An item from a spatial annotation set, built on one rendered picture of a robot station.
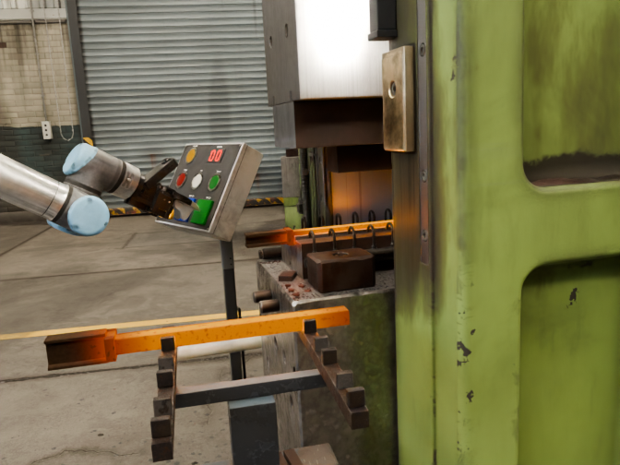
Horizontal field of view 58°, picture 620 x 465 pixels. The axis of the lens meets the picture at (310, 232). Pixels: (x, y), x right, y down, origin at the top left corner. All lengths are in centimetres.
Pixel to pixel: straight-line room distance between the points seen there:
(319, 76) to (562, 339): 66
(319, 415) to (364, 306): 23
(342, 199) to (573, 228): 68
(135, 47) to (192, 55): 85
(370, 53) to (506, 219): 46
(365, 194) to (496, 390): 71
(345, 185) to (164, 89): 783
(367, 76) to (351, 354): 55
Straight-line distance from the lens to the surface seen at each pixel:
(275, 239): 125
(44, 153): 957
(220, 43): 924
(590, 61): 105
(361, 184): 150
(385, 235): 125
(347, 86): 115
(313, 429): 117
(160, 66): 924
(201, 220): 164
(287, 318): 87
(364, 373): 116
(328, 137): 119
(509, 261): 91
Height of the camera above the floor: 123
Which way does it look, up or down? 11 degrees down
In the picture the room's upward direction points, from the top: 3 degrees counter-clockwise
